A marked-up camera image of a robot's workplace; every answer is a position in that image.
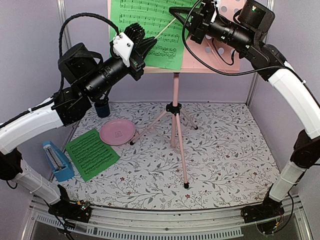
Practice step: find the blue melodica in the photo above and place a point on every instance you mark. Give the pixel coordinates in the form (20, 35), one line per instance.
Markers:
(60, 164)

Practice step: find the front aluminium rail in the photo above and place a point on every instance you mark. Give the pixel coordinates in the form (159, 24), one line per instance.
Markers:
(113, 223)

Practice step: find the floral table mat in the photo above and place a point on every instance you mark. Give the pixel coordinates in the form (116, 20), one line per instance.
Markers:
(227, 163)

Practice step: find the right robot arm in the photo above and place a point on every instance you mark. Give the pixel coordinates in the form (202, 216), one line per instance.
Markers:
(274, 68)

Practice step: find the pink plate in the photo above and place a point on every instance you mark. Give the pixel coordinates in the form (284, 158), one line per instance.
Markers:
(117, 132)

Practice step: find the dark blue cup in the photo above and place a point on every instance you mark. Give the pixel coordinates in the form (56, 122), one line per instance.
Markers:
(102, 108)

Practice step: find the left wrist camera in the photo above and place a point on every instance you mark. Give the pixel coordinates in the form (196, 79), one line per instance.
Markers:
(124, 43)

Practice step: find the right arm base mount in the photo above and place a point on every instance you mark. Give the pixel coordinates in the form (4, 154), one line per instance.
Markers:
(269, 208)

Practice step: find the green sheet music page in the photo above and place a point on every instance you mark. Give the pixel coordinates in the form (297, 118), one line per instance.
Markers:
(154, 17)

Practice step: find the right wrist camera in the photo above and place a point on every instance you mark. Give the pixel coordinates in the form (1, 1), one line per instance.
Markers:
(215, 4)

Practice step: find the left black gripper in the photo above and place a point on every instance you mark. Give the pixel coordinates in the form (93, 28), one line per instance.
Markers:
(138, 57)

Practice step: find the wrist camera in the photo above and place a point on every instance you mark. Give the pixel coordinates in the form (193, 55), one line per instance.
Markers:
(124, 43)
(215, 4)

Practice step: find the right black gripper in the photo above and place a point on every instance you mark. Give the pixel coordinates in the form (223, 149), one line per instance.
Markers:
(196, 24)

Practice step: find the green sheet music stack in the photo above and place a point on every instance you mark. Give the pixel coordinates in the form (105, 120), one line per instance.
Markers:
(90, 155)

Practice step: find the aluminium frame post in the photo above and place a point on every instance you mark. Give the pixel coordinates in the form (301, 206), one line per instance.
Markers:
(66, 25)
(255, 78)

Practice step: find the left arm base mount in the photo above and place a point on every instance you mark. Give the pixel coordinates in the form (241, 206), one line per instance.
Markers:
(71, 210)

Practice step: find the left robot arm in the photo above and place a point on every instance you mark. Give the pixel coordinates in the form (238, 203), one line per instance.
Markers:
(42, 118)

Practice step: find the left aluminium frame post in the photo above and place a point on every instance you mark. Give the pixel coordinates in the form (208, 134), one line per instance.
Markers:
(66, 25)

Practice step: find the right aluminium frame post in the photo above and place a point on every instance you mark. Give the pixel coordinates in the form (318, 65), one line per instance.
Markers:
(255, 78)

